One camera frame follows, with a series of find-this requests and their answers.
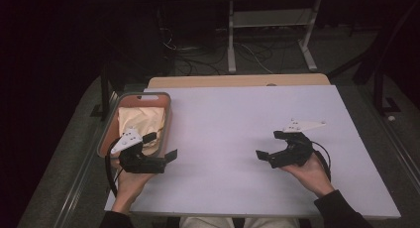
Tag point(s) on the small white floor object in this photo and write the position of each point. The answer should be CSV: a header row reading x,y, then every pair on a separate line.
x,y
391,118

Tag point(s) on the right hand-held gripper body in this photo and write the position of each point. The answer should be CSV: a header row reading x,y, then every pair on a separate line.
x,y
292,153

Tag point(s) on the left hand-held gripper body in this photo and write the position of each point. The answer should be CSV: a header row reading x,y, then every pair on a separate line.
x,y
142,163

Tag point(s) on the black metal stand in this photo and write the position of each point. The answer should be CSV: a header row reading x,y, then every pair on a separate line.
x,y
105,89
378,92

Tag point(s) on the metal floor rail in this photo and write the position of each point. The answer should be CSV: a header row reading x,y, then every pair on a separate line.
x,y
84,170
396,145

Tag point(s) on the white metal stand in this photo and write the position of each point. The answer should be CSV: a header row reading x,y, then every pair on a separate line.
x,y
231,39

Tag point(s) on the pink plastic basket grey rim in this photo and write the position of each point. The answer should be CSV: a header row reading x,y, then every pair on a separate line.
x,y
110,135

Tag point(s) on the cream baby garment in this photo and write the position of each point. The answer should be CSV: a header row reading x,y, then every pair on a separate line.
x,y
142,122

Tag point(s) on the person's right hand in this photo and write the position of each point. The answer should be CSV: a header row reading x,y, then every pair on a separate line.
x,y
312,175

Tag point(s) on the person's legs light trousers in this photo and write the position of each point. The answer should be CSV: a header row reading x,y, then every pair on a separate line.
x,y
211,223

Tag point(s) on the person's left hand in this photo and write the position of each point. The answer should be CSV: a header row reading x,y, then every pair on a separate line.
x,y
130,188

